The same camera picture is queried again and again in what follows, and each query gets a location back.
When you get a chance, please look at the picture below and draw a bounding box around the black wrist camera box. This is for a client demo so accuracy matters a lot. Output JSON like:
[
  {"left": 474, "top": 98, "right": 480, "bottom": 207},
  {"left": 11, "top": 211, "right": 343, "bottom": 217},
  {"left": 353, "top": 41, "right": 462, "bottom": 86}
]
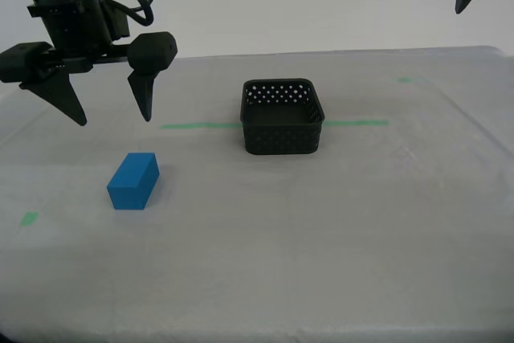
[{"left": 98, "top": 0, "right": 132, "bottom": 43}]

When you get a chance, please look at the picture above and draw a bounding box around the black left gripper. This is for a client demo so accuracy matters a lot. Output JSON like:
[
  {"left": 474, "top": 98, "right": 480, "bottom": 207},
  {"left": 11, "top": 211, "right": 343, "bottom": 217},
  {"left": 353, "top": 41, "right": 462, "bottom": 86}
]
[{"left": 0, "top": 0, "right": 178, "bottom": 127}]

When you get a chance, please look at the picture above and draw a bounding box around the blue rectangular block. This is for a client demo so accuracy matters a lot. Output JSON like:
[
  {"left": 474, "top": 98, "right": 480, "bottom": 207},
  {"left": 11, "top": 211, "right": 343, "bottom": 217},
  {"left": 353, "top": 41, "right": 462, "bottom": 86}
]
[{"left": 106, "top": 152, "right": 161, "bottom": 211}]

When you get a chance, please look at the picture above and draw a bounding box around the white table cover cloth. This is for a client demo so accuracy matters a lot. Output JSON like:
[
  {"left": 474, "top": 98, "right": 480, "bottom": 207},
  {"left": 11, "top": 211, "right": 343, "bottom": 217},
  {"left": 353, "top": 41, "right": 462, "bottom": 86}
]
[{"left": 0, "top": 45, "right": 514, "bottom": 343}]

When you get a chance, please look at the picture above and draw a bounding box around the black perforated plastic basket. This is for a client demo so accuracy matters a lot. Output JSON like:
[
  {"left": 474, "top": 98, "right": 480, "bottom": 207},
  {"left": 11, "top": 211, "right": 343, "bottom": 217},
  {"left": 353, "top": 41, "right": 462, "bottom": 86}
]
[{"left": 239, "top": 76, "right": 326, "bottom": 156}]

